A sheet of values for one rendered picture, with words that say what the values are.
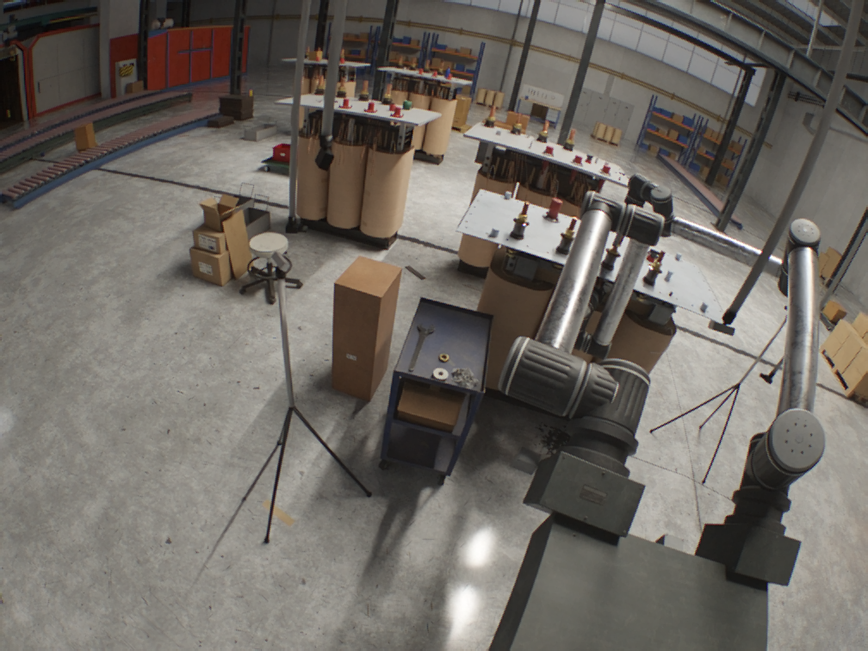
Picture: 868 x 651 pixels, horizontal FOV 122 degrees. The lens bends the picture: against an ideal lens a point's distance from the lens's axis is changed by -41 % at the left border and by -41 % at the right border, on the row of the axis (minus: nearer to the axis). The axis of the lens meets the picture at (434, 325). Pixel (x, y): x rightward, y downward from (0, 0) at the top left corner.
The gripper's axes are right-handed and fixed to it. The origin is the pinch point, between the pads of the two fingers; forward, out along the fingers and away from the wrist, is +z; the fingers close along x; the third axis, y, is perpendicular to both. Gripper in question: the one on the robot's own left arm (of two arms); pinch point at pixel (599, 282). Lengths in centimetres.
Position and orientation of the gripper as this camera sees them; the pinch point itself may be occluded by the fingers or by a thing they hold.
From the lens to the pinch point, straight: 240.1
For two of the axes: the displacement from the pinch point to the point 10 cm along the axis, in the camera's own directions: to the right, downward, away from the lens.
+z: 6.0, -5.8, 5.5
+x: -8.0, -4.8, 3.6
